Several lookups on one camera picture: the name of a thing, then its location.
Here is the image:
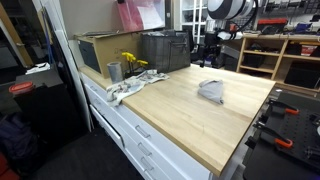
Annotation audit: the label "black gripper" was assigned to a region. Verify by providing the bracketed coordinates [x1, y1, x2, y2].
[198, 32, 221, 69]

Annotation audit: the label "grey microfibre towel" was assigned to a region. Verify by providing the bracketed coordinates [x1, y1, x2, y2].
[197, 79, 225, 105]

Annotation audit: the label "white shelving rack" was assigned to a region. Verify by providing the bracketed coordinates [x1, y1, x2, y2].
[179, 0, 209, 53]

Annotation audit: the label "wooden shelf unit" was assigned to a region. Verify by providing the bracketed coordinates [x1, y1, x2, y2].
[216, 32, 320, 98]

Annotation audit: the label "white plastic bag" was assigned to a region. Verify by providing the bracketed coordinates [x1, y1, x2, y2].
[145, 30, 167, 38]

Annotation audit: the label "yellow artificial flowers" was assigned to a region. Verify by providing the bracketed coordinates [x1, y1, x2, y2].
[121, 51, 150, 78]

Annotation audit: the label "red and black toolbox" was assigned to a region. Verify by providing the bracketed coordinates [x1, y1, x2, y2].
[256, 18, 288, 35]

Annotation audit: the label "white patterned rag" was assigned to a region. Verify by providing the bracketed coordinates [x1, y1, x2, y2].
[105, 69, 170, 108]

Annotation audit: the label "clear bin with pink contents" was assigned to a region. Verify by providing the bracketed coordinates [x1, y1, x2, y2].
[116, 0, 167, 33]

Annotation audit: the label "grey metal cup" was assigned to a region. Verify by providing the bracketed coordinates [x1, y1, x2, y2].
[106, 61, 125, 84]

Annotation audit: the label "brown cardboard box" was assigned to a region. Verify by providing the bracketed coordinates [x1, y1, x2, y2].
[73, 30, 145, 80]

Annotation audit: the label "black storage bin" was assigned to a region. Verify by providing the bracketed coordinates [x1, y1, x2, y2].
[284, 61, 320, 89]

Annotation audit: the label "red and white box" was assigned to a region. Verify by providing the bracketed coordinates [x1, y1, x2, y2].
[300, 44, 318, 57]

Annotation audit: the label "white drawer cabinet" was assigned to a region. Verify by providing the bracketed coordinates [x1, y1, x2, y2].
[79, 72, 241, 180]

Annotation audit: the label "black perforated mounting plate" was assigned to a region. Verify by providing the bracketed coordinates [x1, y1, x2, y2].
[263, 91, 320, 171]

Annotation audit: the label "black robot cart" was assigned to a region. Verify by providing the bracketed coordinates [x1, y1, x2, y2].
[242, 88, 320, 180]

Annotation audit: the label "white leaning panel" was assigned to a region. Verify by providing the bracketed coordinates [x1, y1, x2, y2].
[33, 0, 95, 132]

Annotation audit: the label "black side cabinet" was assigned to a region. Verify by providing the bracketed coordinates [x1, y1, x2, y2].
[13, 68, 88, 141]

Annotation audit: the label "red lidded container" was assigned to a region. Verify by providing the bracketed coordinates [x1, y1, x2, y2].
[8, 81, 35, 98]

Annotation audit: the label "wooden board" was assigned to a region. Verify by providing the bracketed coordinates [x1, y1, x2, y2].
[0, 3, 34, 68]

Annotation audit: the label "dark backpack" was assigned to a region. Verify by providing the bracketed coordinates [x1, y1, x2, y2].
[0, 113, 41, 174]

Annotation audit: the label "red object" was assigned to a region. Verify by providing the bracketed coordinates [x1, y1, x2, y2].
[0, 151, 19, 180]

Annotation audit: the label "silver drawer handle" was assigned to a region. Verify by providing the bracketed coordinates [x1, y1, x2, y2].
[140, 156, 155, 173]
[134, 124, 152, 139]
[137, 142, 153, 157]

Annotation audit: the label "black clamp orange handle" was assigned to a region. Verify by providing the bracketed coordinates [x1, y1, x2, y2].
[253, 120, 294, 149]
[265, 98, 300, 116]

